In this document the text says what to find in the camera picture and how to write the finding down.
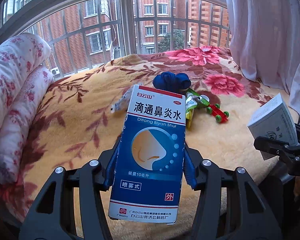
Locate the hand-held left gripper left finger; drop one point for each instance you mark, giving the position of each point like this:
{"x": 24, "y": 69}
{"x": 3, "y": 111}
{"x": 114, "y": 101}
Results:
{"x": 110, "y": 177}

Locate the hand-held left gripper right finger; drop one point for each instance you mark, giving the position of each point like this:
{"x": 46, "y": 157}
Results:
{"x": 190, "y": 172}

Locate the white cube cardboard box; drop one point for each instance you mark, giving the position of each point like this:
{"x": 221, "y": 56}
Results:
{"x": 272, "y": 120}

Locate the blue and white medicine box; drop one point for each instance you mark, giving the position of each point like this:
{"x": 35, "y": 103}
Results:
{"x": 150, "y": 130}

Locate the green foil wrapper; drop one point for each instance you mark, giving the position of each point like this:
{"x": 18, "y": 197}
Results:
{"x": 193, "y": 102}

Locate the red and green toy car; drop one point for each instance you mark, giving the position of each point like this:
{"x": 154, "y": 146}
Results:
{"x": 218, "y": 113}

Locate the floral plush blanket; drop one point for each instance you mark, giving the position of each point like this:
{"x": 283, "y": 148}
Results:
{"x": 77, "y": 120}

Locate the dark blue cloth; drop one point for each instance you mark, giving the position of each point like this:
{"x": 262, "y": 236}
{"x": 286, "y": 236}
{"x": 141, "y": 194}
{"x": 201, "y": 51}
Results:
{"x": 170, "y": 80}

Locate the white sheer curtain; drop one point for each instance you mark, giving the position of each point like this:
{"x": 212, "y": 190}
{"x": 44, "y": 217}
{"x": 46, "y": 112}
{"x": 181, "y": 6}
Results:
{"x": 265, "y": 30}

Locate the white air conditioner outdoor unit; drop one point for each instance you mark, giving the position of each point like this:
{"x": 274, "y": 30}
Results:
{"x": 55, "y": 71}

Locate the green tree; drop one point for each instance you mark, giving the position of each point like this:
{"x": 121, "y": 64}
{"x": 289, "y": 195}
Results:
{"x": 172, "y": 40}

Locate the rolled floral quilt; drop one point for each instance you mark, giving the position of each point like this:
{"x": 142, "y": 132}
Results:
{"x": 15, "y": 80}

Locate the metal window grille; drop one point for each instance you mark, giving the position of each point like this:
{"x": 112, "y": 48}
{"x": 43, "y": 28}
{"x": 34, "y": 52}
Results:
{"x": 155, "y": 18}

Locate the red brick building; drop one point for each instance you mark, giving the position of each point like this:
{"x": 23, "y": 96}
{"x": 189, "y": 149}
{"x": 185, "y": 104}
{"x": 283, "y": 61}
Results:
{"x": 75, "y": 22}

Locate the white window frame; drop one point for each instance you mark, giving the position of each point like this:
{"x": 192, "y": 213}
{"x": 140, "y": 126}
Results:
{"x": 127, "y": 17}

